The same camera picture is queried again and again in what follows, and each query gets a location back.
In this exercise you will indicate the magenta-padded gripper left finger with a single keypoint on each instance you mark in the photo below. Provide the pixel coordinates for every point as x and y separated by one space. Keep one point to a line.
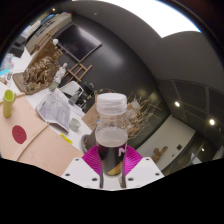
90 160

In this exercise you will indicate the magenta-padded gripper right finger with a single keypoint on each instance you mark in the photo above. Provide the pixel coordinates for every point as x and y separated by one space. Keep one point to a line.
134 160

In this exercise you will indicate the white-capped dark drink bottle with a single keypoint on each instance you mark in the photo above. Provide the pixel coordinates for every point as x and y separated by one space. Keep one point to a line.
111 133

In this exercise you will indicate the grey plant saucer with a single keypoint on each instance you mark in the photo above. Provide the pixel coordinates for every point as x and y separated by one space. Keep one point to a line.
83 143

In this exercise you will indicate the wooden figure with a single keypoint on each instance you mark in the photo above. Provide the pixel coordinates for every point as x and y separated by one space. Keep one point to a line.
158 154

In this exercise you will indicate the yellow marker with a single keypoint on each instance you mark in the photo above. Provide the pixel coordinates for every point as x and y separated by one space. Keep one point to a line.
66 138

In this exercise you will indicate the small grey-white cup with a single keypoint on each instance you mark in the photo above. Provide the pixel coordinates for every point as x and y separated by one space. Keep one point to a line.
74 124

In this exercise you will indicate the brown cardboard box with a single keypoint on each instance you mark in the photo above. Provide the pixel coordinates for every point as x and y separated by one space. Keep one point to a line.
90 116

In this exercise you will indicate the beige canvas mat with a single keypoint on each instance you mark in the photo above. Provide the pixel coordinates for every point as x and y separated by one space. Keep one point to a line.
36 150

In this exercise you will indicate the white plaster statue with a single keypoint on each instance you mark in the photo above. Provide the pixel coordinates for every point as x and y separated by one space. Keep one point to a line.
135 105

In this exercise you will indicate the open grey newspaper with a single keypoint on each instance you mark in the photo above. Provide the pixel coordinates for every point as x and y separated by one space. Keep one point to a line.
55 110

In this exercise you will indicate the grey kettle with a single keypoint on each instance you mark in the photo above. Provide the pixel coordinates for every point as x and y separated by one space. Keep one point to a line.
75 98

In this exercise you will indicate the white plastic chair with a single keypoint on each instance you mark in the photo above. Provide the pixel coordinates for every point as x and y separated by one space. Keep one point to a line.
71 89

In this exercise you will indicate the flat round red coaster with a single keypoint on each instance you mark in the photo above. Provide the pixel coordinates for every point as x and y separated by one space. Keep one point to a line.
19 134

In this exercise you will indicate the white green spray bottle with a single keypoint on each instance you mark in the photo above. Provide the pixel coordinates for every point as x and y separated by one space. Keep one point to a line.
54 85

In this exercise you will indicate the wooden easel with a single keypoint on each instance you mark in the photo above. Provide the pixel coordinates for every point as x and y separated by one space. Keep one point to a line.
80 68

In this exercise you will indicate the lime green mug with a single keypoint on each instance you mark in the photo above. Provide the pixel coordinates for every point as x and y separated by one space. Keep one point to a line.
8 103

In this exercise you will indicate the golden sculpture on brown board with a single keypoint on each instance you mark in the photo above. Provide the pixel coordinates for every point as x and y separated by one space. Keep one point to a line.
40 71

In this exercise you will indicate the small glass jar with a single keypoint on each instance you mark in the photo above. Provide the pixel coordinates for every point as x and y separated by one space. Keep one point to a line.
9 76

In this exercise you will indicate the black flat box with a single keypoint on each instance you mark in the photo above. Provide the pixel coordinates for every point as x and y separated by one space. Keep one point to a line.
16 48

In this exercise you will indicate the long ceiling light strip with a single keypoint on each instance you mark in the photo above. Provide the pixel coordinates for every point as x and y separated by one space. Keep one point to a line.
160 16

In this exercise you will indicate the black wall screen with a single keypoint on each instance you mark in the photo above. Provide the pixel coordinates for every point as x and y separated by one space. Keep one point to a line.
78 41

